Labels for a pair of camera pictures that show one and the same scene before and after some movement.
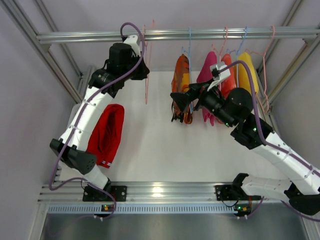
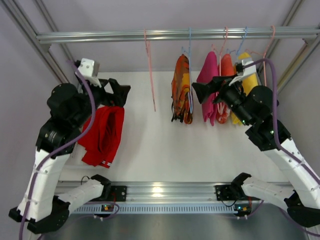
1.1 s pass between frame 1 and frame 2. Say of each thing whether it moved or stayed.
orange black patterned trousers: stayed
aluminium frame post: stayed
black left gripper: moved
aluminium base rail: stayed
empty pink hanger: stayed
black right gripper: moved
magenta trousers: stayed
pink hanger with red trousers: moved
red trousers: stayed
